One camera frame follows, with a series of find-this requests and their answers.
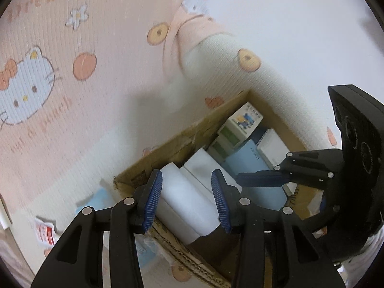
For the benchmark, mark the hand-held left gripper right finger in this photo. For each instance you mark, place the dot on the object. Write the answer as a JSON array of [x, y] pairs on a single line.
[[222, 204]]

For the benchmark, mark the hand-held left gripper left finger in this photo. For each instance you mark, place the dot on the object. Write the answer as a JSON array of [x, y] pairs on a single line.
[[151, 204]]

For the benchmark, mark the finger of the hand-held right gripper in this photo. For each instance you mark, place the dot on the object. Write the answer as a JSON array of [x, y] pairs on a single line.
[[258, 178], [316, 223]]

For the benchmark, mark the white paper roll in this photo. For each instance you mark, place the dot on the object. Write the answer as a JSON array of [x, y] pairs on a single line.
[[186, 204], [201, 162]]

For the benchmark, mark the light blue tissue pack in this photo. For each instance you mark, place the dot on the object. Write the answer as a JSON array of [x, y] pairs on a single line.
[[100, 199]]

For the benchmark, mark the brown cardboard box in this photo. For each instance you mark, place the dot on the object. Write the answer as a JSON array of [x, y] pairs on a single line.
[[186, 132]]

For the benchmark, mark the light blue booklet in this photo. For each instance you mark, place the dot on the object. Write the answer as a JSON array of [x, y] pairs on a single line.
[[249, 162]]

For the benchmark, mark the white spiral notepad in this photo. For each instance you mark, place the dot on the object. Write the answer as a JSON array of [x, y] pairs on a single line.
[[273, 150]]

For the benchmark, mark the grey green small box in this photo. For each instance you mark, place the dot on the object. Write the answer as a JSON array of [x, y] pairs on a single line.
[[223, 153]]

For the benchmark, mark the green cartoon print box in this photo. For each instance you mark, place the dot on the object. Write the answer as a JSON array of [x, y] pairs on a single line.
[[240, 120]]

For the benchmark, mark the red and white packet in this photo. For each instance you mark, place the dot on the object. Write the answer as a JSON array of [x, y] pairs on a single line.
[[45, 234]]

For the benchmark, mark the pink printed blanket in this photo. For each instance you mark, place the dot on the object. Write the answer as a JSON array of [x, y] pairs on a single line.
[[120, 66]]

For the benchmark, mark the pale floral cloth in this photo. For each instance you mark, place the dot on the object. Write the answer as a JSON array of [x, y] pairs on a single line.
[[12, 252]]

